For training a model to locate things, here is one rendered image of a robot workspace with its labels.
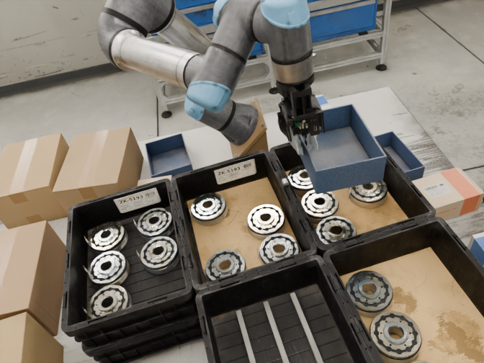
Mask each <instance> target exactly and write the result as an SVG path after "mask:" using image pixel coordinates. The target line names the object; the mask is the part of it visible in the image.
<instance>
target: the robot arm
mask: <svg viewBox="0 0 484 363"><path fill-rule="evenodd" d="M213 10H214V12H213V16H212V20H213V23H214V26H215V28H216V29H217V30H216V32H215V34H214V36H213V38H212V39H211V38H210V37H208V36H207V35H206V34H205V33H204V32H203V31H202V30H201V29H200V28H199V27H198V26H197V25H195V24H194V23H193V22H192V21H191V20H190V19H188V18H187V17H186V16H185V15H184V14H183V13H182V12H180V11H179V10H178V9H177V8H176V4H175V0H107V2H106V4H105V5H104V8H103V10H102V12H101V14H100V16H99V20H98V24H97V36H98V41H99V45H100V47H101V49H102V52H103V53H104V55H105V57H106V58H107V59H108V61H109V62H110V63H111V64H113V65H114V66H116V67H118V68H120V69H122V70H124V71H140V72H141V73H144V74H147V75H149V76H152V77H154V78H157V79H160V80H162V81H165V82H167V83H170V84H173V85H175V86H178V87H180V88H183V89H186V90H188V91H187V95H186V99H185V103H184V108H185V111H186V113H187V114H188V115H189V116H190V117H192V118H194V119H195V120H196V121H199V122H201V123H203V124H205V125H207V126H209V127H211V128H213V129H215V130H217V131H219V132H221V133H222V135H223V136H224V137H225V138H226V139H227V140H228V141H229V142H230V143H232V144H233V145H236V146H240V145H243V144H244V143H245V142H246V141H247V140H248V139H249V138H250V137H251V135H252V134H253V132H254V130H255V128H256V125H257V122H258V119H259V112H258V110H257V108H255V107H253V106H251V105H250V104H242V103H238V102H234V101H233V100H231V99H230V98H231V96H232V94H233V91H234V89H235V87H236V85H237V83H238V81H239V79H240V77H241V74H242V73H243V72H244V70H245V67H246V64H247V60H248V58H249V56H250V54H251V51H252V50H253V48H254V46H255V44H256V42H260V43H266V44H268V45H269V51H270V55H271V61H272V68H273V72H274V77H275V79H276V80H277V82H276V85H277V90H278V93H279V94H280V95H282V96H283V97H284V98H281V100H282V101H281V102H280V103H279V104H278V106H279V108H280V112H278V113H277V116H278V125H279V129H280V130H281V132H282V133H283V134H284V135H285V136H286V137H287V139H288V141H289V143H290V144H291V145H292V147H293V148H294V149H295V150H296V151H297V154H298V155H300V154H302V155H304V150H303V146H302V143H301V139H300V136H299V135H300V134H302V135H304V136H305V144H306V146H307V149H308V151H309V152H310V151H311V149H312V148H313V147H314V149H316V150H318V143H317V140H316V138H317V135H318V134H320V130H321V129H322V131H323V133H325V125H324V117H323V110H322V109H321V106H320V104H319V102H318V100H317V99H316V97H315V95H314V94H312V89H311V86H310V85H311V84H312V83H313V82H314V80H315V76H314V62H313V58H315V57H316V53H315V52H314V53H313V46H312V39H311V32H310V10H309V8H308V3H307V0H217V1H216V3H215V5H214V8H213ZM156 33H157V34H158V35H160V36H161V37H162V38H163V39H165V40H166V41H168V42H169V43H170V44H171V45H169V44H166V43H163V42H159V41H155V40H151V39H148V38H146V37H147V35H148V34H156Z"/></svg>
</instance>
